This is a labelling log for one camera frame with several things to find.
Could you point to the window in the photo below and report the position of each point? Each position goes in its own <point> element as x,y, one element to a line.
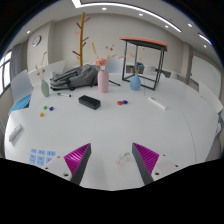
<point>6,73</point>

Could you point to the green round magnet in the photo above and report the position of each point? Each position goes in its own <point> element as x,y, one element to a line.
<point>45,107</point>

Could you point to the orange round magnet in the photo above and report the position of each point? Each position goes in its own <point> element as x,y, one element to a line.
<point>41,114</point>

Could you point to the grey backpack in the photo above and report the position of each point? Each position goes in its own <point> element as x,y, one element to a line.
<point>76,76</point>

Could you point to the white chair with blue cushion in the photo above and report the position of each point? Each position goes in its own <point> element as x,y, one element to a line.
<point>20,85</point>

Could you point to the round wall clock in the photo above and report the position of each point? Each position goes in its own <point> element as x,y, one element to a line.
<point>36,40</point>

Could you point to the black rectangular box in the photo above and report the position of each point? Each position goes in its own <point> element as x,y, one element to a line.
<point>89,102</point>

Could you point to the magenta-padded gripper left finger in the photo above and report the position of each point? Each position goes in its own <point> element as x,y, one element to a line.
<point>76,161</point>

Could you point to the black-framed orange-topped side table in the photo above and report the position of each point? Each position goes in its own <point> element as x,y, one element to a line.
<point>143,41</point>

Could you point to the green vase with dried flowers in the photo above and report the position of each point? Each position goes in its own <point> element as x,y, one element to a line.
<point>45,89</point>

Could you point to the black and white marker pen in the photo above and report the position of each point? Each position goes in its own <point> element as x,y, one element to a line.
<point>64,95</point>

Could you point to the round ceiling lights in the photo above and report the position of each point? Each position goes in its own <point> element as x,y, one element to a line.
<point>104,8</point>

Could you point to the small translucent white charger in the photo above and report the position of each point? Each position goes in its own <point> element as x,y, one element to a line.
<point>122,158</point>

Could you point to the blue round magnet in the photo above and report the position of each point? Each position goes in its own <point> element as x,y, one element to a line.
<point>125,101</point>
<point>51,108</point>

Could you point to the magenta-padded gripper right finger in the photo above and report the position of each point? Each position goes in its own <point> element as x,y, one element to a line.
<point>146,160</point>

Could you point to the white flat bar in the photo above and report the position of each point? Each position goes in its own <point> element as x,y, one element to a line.
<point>157,103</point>

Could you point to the grey curtain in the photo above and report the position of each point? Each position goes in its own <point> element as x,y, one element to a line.
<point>15,65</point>

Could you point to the red round magnet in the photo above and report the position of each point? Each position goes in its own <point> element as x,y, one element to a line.
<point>119,102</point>

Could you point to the wooden tree-shaped coat rack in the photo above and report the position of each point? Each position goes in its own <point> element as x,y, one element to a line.
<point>81,40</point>

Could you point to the white wall board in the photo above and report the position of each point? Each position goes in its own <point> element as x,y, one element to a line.
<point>206,78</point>

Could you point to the blue vase with dried flowers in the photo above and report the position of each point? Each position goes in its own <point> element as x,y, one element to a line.
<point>135,83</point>

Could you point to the long ceiling light strip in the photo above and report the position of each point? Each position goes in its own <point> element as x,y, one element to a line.
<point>133,7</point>

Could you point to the pink vase with flowers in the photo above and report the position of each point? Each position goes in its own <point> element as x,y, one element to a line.
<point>103,81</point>

